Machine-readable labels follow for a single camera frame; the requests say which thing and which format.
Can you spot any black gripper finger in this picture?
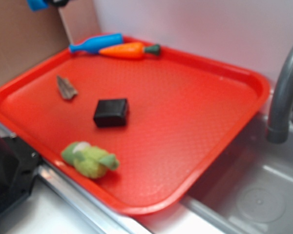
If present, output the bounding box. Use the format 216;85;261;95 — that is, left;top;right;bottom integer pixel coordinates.
49;0;69;7

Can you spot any blue rectangular block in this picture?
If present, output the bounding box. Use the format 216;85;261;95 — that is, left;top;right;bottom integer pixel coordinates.
27;0;48;12

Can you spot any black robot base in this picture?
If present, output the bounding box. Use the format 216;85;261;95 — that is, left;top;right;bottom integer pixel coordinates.
0;136;42;218

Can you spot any black rectangular block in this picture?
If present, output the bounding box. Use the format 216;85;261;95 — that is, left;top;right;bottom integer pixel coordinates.
93;98;129;128

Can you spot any brown cardboard panel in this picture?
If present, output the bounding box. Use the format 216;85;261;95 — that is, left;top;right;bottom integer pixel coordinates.
0;0;68;86

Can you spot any blue toy bottle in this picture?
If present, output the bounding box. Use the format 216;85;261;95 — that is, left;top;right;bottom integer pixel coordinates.
68;33;124;54

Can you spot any orange toy carrot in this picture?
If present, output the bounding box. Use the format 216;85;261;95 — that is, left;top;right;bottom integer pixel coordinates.
99;42;161;59

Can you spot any brown wood piece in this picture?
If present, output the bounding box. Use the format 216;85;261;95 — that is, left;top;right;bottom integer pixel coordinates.
57;76;78;100

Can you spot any red plastic tray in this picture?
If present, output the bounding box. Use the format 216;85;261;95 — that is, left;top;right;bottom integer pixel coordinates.
0;47;270;216

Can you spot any green plush toy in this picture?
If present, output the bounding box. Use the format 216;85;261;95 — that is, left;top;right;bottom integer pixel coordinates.
61;141;120;179

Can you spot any grey toy faucet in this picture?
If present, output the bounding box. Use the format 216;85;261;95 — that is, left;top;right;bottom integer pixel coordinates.
266;47;293;144

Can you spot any grey toy sink basin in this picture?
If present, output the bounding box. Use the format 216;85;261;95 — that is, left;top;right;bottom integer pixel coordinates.
182;116;293;234

